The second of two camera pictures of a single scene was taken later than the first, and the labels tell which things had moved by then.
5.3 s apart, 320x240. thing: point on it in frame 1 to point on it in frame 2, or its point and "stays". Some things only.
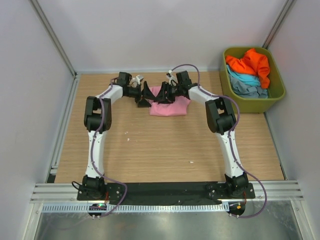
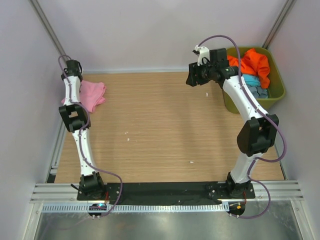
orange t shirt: x=252 y=63 stays
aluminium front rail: x=67 y=192 stays
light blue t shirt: x=251 y=79 stays
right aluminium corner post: x=278 y=24 stays
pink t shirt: x=178 y=107 to x=92 y=94
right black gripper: x=164 y=86 to x=193 y=69
